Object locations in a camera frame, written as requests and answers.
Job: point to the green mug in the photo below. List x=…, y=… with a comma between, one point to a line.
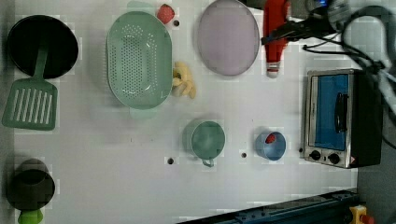
x=204, y=139

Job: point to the grey round plate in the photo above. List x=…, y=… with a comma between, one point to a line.
x=228, y=37

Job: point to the blue cup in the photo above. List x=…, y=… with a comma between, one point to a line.
x=274, y=151

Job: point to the blue metal rail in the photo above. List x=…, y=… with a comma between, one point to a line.
x=328, y=208

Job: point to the green perforated colander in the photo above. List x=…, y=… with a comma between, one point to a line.
x=139, y=60

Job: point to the green slotted spatula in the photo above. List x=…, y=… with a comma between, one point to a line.
x=32, y=102

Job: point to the black round pan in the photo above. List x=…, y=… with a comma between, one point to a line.
x=36, y=32

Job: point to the red strawberry toy on table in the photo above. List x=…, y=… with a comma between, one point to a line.
x=165, y=13

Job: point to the silver toaster oven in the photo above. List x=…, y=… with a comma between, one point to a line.
x=343, y=119

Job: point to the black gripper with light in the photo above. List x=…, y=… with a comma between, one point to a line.
x=316, y=25

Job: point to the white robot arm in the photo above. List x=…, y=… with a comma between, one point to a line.
x=340, y=17

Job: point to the red strawberry in cup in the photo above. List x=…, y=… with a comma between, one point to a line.
x=270, y=139

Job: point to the black cup with green handle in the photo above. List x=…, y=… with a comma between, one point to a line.
x=30, y=188

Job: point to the yellow banana toy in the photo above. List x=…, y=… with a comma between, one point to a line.
x=183, y=83

